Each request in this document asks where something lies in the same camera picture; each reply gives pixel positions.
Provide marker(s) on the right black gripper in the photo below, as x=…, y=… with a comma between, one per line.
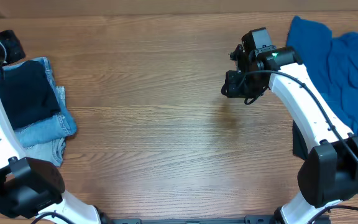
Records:
x=234, y=84

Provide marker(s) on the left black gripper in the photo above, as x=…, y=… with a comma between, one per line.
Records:
x=14, y=45

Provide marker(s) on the dark navy shirt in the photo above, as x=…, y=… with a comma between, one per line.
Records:
x=26, y=94

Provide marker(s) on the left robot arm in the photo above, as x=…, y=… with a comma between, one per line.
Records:
x=35, y=189

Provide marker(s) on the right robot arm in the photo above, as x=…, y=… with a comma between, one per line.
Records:
x=329, y=174

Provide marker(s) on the folded light blue jeans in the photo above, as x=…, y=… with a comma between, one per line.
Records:
x=45, y=139

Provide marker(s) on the blue crumpled shirt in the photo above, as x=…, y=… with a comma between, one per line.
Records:
x=332, y=64

